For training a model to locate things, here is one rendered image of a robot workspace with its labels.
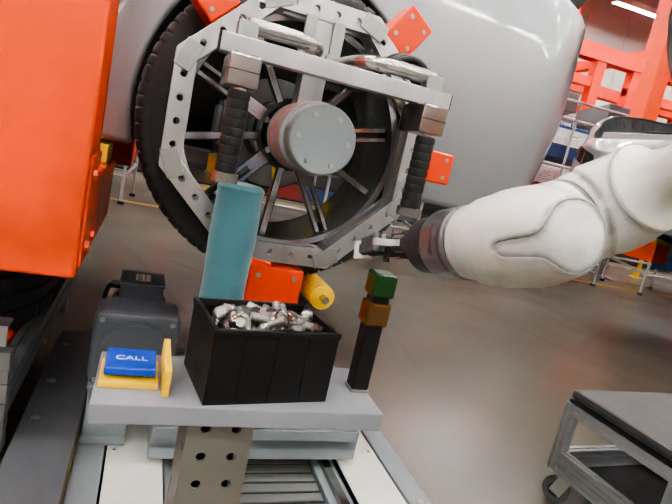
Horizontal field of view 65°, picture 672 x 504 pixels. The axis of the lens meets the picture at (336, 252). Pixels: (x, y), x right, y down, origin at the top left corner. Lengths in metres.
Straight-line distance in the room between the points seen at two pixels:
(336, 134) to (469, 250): 0.48
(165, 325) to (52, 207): 0.38
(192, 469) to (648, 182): 0.71
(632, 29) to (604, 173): 13.42
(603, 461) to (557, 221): 1.40
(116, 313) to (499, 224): 0.90
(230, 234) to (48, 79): 0.38
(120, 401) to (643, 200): 0.68
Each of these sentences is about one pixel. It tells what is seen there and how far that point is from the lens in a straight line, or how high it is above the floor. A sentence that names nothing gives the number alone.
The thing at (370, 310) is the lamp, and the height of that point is 0.60.
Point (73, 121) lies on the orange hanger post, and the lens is 1.01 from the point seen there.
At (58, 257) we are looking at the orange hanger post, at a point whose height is 0.56.
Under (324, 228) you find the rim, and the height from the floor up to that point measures 0.65.
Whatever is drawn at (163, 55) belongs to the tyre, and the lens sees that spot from 1.18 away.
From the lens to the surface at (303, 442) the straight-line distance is 1.38.
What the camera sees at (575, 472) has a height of 0.14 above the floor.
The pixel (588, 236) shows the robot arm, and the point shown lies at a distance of 0.55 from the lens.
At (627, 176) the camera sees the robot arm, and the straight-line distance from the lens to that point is 0.64.
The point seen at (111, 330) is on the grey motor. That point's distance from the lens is 1.25.
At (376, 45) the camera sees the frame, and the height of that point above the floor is 1.06.
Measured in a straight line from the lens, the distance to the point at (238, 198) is 0.98.
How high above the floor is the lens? 0.83
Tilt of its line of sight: 10 degrees down
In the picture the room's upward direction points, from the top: 12 degrees clockwise
